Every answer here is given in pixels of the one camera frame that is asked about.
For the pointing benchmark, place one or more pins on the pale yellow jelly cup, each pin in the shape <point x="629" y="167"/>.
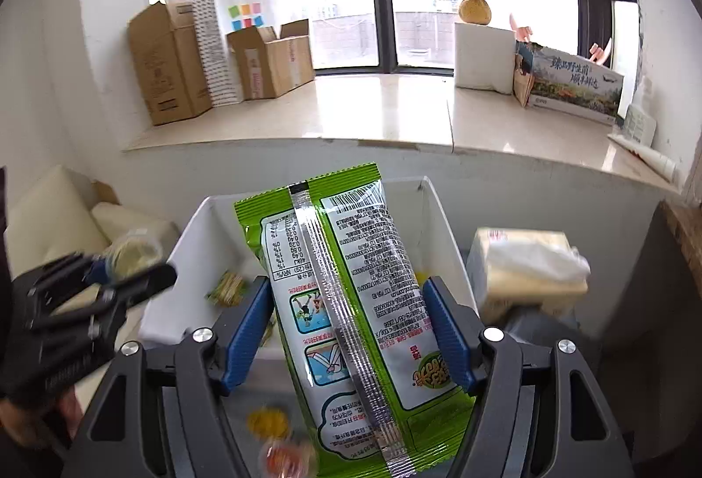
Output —
<point x="131" y="253"/>

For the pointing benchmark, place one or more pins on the plain white block box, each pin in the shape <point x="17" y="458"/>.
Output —
<point x="482" y="58"/>

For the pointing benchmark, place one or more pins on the small open cardboard box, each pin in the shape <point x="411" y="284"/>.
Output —
<point x="274" y="64"/>

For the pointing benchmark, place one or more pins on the person's left hand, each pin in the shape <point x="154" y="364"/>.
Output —
<point x="33" y="420"/>

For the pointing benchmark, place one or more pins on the pink plastic toy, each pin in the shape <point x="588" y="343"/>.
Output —
<point x="521" y="31"/>
<point x="600" y="53"/>

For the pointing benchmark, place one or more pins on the brown stone counter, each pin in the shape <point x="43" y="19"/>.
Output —
<point x="685" y="236"/>

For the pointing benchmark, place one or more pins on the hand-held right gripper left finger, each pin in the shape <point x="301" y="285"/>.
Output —
<point x="247" y="335"/>

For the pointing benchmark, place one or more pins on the orange round fruit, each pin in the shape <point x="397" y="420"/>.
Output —
<point x="475" y="10"/>

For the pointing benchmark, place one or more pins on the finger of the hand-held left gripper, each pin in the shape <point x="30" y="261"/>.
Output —
<point x="71" y="267"/>
<point x="142" y="286"/>

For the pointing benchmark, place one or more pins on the white cardboard box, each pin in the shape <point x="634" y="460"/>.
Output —
<point x="181" y="302"/>

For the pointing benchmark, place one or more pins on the brown cardboard piece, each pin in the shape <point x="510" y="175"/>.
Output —
<point x="107" y="191"/>

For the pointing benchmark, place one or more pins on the cream leather sofa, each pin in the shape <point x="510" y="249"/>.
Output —
<point x="49" y="214"/>

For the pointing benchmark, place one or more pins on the tall brown cardboard box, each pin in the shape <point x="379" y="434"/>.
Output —
<point x="164" y="66"/>

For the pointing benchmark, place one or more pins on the yellow snack packet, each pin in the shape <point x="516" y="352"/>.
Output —
<point x="419" y="275"/>

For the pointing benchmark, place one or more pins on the tissue pack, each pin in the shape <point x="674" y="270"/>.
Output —
<point x="521" y="264"/>

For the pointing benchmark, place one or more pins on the white plastic bottle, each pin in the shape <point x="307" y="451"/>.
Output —
<point x="639" y="124"/>

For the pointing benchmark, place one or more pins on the dotted white paper bag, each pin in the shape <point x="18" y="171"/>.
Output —
<point x="216" y="50"/>

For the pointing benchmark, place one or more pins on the large green seaweed packet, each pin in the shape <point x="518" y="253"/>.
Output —
<point x="351" y="319"/>

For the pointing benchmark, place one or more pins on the white bag with coloured squares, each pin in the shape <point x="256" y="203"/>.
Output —
<point x="244" y="9"/>

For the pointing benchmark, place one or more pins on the white tube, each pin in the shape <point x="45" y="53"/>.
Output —
<point x="641" y="154"/>

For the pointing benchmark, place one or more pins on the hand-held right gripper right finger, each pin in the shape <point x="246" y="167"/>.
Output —
<point x="447" y="335"/>

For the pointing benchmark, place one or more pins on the landscape printed carton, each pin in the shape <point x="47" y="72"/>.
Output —
<point x="576" y="83"/>

